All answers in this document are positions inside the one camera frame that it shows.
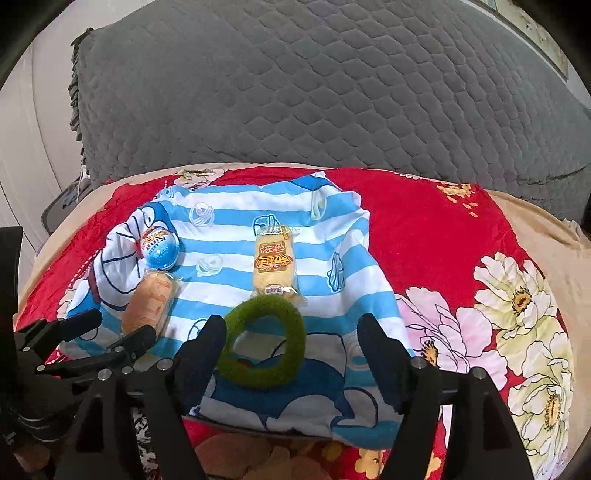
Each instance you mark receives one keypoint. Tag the grey plastic container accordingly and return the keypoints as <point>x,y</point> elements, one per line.
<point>60,207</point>

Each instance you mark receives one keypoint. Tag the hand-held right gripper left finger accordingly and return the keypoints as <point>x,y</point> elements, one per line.
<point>203,355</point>

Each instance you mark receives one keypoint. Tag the patterned wall panel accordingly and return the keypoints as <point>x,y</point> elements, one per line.
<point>531,27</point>

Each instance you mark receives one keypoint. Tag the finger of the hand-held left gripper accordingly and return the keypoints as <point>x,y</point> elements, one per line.
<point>81,323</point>
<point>136,341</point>

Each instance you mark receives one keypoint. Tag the blue and red toy egg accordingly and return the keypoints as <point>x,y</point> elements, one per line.
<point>159,251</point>

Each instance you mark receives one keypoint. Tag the blue striped cartoon cloth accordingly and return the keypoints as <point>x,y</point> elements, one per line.
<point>231,221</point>

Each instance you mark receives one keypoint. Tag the white wardrobe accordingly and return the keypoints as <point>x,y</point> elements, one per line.
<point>27,138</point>

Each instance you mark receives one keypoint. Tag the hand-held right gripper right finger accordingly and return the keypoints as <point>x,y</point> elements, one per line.
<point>383,364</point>

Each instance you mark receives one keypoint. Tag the orange bread packet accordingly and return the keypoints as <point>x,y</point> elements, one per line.
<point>150,300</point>

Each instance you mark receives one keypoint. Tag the red floral blanket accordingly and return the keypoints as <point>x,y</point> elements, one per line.
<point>415,221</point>

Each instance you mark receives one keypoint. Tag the yellow snack cake packet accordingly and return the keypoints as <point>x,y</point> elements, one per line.
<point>274,267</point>

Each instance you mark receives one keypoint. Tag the grey quilted cushion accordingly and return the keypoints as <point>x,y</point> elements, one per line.
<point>323,92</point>

